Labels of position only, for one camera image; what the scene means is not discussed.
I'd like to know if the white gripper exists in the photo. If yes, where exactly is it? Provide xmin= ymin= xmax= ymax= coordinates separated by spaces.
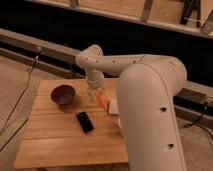
xmin=86 ymin=70 xmax=105 ymax=100

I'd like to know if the orange pepper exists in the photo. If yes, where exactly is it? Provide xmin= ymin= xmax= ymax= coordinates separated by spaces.
xmin=96 ymin=94 xmax=108 ymax=112

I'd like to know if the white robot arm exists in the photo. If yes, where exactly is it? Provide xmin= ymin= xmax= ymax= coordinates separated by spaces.
xmin=75 ymin=45 xmax=187 ymax=171

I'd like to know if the white sponge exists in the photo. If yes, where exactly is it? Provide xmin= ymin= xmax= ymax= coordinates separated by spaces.
xmin=108 ymin=99 xmax=119 ymax=115

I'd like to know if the purple bowl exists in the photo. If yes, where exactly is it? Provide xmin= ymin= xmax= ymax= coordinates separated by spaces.
xmin=50 ymin=85 xmax=75 ymax=105

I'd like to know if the black phone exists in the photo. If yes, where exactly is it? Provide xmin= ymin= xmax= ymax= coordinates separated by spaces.
xmin=76 ymin=112 xmax=94 ymax=133

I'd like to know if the wooden board table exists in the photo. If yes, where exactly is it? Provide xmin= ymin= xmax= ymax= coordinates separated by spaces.
xmin=15 ymin=79 xmax=128 ymax=169

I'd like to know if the black cable left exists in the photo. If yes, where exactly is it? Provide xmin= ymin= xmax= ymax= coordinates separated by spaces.
xmin=0 ymin=49 xmax=42 ymax=152

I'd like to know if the black cable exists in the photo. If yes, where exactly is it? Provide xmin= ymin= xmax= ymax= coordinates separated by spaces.
xmin=183 ymin=101 xmax=213 ymax=141
xmin=0 ymin=49 xmax=42 ymax=152

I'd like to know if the grey metal rail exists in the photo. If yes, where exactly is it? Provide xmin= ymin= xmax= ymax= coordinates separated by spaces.
xmin=0 ymin=28 xmax=213 ymax=104

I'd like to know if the black cable right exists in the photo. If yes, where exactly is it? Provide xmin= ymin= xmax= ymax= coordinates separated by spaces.
xmin=183 ymin=101 xmax=213 ymax=141

